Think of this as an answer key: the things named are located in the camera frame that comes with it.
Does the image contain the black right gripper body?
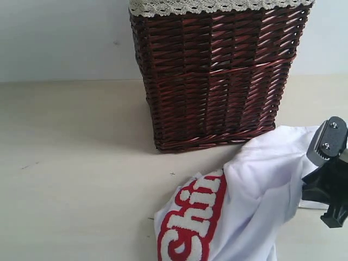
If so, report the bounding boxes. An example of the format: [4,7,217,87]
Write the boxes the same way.
[302,155,347,228]

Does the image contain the white t-shirt red logo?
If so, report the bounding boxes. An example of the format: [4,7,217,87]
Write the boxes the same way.
[154,126,326,260]

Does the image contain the dark red wicker basket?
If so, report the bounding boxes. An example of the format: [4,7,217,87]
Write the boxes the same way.
[130,4,311,153]

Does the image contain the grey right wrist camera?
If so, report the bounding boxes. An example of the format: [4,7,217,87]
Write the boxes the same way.
[307,116,347,166]

